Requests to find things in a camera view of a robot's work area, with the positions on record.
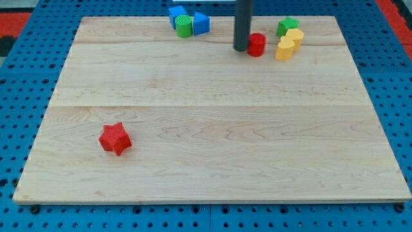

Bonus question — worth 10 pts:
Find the blue triangle block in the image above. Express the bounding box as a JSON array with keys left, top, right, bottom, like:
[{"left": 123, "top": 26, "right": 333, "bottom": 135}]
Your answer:
[{"left": 193, "top": 12, "right": 211, "bottom": 35}]

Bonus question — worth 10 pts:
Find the light wooden board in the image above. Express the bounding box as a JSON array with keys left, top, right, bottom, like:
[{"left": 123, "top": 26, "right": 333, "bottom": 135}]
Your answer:
[{"left": 13, "top": 16, "right": 411, "bottom": 205}]

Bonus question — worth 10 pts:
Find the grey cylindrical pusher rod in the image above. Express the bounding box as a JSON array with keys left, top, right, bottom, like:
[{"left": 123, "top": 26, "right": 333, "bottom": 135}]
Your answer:
[{"left": 233, "top": 0, "right": 254, "bottom": 52}]

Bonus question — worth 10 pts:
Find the red cylinder block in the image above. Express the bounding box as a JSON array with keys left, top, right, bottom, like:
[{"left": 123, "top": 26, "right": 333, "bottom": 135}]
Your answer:
[{"left": 247, "top": 33, "right": 267, "bottom": 57}]

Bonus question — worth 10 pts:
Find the red star block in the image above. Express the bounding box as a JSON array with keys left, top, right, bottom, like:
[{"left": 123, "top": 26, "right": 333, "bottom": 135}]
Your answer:
[{"left": 98, "top": 122, "right": 132, "bottom": 156}]

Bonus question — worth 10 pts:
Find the blue cube block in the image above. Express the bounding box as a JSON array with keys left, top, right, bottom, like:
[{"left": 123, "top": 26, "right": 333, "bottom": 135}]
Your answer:
[{"left": 168, "top": 5, "right": 187, "bottom": 30}]

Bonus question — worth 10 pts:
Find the yellow heart block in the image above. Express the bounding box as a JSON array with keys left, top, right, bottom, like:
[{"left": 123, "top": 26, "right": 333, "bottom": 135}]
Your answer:
[{"left": 274, "top": 36, "right": 295, "bottom": 61}]

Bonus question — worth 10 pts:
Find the green cylinder block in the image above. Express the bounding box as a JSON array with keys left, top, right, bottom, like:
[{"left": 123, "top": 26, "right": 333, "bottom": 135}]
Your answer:
[{"left": 175, "top": 15, "right": 192, "bottom": 38}]

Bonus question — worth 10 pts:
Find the yellow hexagon block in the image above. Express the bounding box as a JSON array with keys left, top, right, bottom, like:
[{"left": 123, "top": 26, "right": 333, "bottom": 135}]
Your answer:
[{"left": 286, "top": 28, "right": 304, "bottom": 52}]

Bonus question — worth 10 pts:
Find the green star block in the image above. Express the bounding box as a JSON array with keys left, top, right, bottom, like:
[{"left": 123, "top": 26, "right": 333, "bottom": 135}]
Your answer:
[{"left": 276, "top": 16, "right": 299, "bottom": 37}]

